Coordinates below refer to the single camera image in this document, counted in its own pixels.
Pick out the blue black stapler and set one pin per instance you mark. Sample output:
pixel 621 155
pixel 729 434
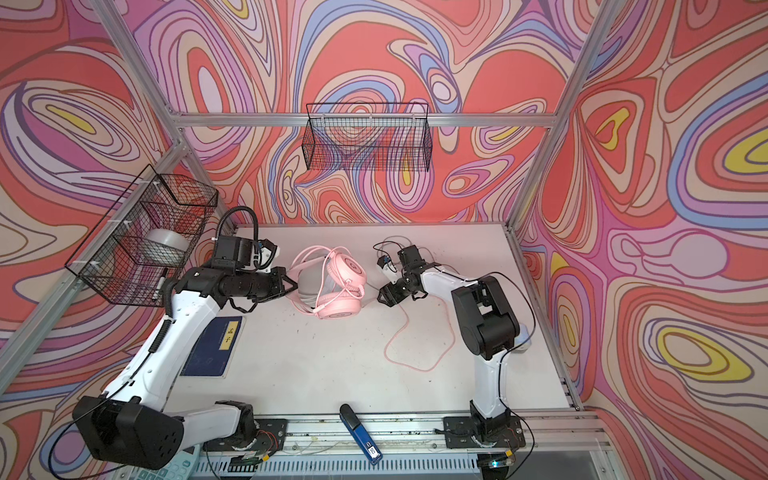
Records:
pixel 360 435

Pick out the dark blue notebook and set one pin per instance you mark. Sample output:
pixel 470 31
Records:
pixel 211 354

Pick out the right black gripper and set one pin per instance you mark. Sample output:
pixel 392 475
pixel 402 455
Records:
pixel 391 295

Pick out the black wire basket back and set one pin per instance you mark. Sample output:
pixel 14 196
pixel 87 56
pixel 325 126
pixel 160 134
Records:
pixel 368 136

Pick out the white headphones with grey cable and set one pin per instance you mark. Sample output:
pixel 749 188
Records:
pixel 309 267

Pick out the white tape roll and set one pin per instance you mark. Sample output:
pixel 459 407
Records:
pixel 163 247

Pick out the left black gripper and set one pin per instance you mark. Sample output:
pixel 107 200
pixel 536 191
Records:
pixel 277 275

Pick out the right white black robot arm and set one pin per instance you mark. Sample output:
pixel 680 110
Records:
pixel 490 331

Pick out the black wire basket left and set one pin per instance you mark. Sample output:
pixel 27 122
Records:
pixel 109 260

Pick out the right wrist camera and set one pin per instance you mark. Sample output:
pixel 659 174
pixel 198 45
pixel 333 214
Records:
pixel 386 264

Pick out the aluminium front rail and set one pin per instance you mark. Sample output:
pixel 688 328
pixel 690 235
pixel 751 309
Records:
pixel 402 446

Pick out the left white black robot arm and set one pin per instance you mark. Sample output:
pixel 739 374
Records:
pixel 127 423

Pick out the black wire basket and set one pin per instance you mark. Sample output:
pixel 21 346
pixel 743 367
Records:
pixel 109 260
pixel 368 136

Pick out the light green calculator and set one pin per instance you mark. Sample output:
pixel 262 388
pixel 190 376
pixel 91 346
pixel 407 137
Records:
pixel 180 467

